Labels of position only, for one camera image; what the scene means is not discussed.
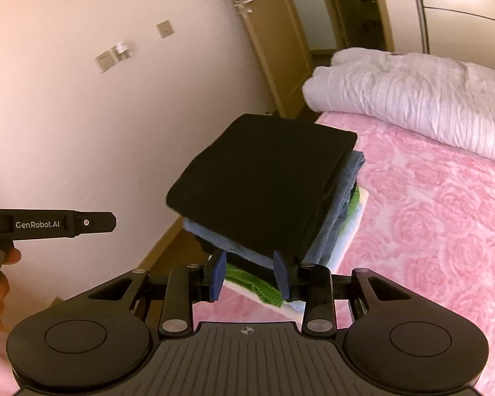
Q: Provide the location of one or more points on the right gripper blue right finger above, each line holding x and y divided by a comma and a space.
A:
281, 274

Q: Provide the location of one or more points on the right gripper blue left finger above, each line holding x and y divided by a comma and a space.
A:
217, 272

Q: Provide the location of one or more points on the black trousers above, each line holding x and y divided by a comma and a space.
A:
261, 180

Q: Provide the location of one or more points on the folded green garment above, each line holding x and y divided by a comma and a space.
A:
260, 280

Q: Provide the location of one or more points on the folded blue jeans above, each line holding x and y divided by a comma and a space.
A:
330, 230

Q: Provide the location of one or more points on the pink floral bed blanket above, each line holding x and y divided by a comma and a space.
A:
429, 222

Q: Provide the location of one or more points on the wooden door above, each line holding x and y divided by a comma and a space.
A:
282, 49

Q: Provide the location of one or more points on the pale pink folded quilt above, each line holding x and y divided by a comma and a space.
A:
449, 101

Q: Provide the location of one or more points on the white wardrobe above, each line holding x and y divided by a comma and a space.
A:
463, 30

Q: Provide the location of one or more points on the wall hook plate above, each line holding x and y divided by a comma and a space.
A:
109, 58

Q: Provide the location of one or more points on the square wall switch plate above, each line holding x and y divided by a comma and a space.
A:
165, 29

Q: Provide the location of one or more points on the door handle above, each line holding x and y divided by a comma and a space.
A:
244, 6

